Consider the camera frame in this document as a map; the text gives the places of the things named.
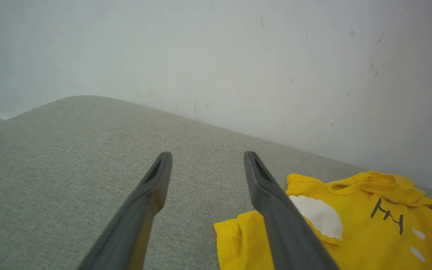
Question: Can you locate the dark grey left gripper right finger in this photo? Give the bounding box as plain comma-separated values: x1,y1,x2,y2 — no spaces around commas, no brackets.
243,151,341,270

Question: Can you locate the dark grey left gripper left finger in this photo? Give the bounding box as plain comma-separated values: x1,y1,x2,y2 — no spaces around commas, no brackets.
76,151,174,270

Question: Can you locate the yellow printed garment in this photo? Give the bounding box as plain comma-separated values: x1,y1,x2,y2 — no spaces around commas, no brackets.
213,171,432,270

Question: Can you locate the grey fabric sofa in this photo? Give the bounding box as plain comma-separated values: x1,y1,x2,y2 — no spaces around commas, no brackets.
0,95,432,270

